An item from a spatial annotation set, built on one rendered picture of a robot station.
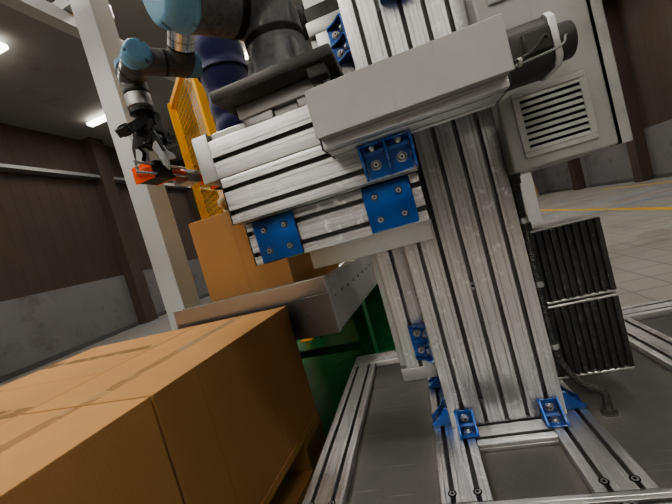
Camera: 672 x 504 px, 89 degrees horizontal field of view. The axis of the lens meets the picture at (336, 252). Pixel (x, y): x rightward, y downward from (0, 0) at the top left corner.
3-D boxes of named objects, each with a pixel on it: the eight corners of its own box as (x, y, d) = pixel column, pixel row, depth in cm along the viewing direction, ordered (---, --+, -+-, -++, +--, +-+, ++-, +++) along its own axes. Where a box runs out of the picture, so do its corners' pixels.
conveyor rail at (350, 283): (400, 249, 344) (395, 231, 343) (405, 248, 342) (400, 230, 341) (329, 330, 126) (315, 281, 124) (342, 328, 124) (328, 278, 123)
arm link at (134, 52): (161, 38, 97) (155, 59, 106) (116, 33, 91) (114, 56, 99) (169, 65, 98) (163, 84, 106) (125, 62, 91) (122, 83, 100)
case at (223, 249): (277, 283, 202) (258, 218, 200) (340, 268, 189) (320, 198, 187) (215, 314, 145) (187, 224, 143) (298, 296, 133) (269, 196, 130)
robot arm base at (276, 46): (333, 90, 72) (320, 44, 72) (313, 59, 58) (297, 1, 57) (269, 115, 76) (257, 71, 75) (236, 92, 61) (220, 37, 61)
